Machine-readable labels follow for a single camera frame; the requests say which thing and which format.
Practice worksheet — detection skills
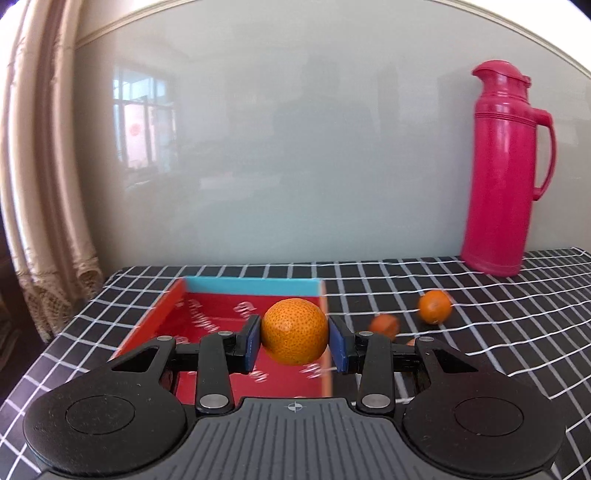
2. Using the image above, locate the reddish orange tangerine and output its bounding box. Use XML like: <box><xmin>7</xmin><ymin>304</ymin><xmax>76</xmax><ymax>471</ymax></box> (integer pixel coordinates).
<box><xmin>368</xmin><ymin>314</ymin><xmax>400</xmax><ymax>341</ymax></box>

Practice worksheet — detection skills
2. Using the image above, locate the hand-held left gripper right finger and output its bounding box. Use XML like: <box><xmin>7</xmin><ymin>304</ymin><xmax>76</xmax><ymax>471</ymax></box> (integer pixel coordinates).
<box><xmin>327</xmin><ymin>315</ymin><xmax>479</xmax><ymax>414</ymax></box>

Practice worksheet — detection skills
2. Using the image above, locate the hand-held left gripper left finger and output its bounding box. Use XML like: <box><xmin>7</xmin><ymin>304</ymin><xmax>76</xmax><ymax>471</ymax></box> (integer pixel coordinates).
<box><xmin>111</xmin><ymin>315</ymin><xmax>262</xmax><ymax>414</ymax></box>

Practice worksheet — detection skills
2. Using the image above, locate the red cardboard box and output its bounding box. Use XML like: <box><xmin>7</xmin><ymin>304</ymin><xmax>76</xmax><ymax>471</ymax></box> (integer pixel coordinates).
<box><xmin>113</xmin><ymin>276</ymin><xmax>329</xmax><ymax>408</ymax></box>

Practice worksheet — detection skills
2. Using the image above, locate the beige lace curtain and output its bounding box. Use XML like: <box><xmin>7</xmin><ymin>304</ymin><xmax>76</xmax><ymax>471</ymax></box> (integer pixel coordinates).
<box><xmin>0</xmin><ymin>0</ymin><xmax>105</xmax><ymax>343</ymax></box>

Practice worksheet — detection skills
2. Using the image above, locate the red thermos jug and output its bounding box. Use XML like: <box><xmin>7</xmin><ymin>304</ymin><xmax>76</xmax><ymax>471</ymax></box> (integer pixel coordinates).
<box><xmin>460</xmin><ymin>59</ymin><xmax>558</xmax><ymax>278</ymax></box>

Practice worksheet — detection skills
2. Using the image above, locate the black white checkered tablecloth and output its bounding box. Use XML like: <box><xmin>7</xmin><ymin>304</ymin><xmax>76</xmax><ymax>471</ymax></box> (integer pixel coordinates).
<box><xmin>0</xmin><ymin>248</ymin><xmax>591</xmax><ymax>480</ymax></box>

